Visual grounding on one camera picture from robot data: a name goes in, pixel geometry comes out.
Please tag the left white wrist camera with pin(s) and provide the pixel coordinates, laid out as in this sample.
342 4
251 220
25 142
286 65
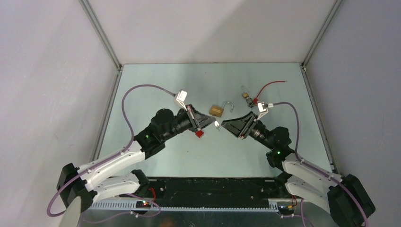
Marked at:
179 99

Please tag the right aluminium frame post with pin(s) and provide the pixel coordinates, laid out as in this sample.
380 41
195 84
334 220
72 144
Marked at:
321 32

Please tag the aluminium frame post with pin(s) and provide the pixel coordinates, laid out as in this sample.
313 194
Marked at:
321 32
98 28

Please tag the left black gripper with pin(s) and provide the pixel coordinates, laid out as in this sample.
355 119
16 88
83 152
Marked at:
197 120

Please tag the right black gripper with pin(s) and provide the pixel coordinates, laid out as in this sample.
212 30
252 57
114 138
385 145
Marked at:
241 127

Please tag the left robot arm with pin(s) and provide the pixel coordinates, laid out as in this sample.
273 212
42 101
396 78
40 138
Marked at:
95 181

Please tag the grey slotted cable duct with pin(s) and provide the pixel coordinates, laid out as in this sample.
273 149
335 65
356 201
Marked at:
128 205

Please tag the small brass padlock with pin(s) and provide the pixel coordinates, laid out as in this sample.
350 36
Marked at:
245 94

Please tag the left aluminium frame post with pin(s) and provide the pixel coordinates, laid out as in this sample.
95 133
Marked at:
98 28

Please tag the small key bunch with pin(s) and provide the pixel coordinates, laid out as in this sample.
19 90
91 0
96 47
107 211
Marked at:
250 102

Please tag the controller board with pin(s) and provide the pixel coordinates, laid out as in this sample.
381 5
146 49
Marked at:
143 205
286 211

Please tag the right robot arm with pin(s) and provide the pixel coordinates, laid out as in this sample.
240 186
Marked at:
343 197

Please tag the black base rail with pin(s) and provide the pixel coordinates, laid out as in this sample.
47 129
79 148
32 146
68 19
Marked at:
214 192

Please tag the left controller board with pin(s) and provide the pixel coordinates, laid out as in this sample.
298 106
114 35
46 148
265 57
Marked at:
143 205

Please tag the right controller board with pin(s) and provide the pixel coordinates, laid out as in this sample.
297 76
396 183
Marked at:
286 211

